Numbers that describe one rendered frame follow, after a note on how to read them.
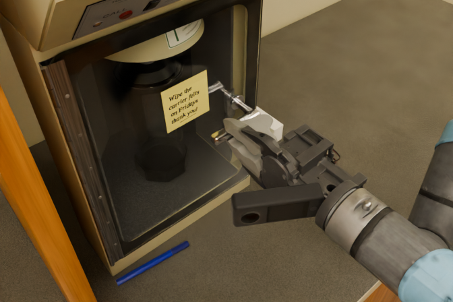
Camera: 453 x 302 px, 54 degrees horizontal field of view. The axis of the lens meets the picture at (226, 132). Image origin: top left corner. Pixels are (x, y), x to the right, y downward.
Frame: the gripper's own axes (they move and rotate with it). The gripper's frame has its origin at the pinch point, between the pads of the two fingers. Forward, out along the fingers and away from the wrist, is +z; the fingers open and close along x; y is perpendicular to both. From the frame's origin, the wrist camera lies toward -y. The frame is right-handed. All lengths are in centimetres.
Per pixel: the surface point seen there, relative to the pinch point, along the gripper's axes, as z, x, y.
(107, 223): 4.2, -9.1, -19.9
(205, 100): 4.1, 3.8, -0.5
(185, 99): 4.2, 6.0, -3.9
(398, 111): -1, -28, 53
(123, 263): 5.4, -23.4, -19.5
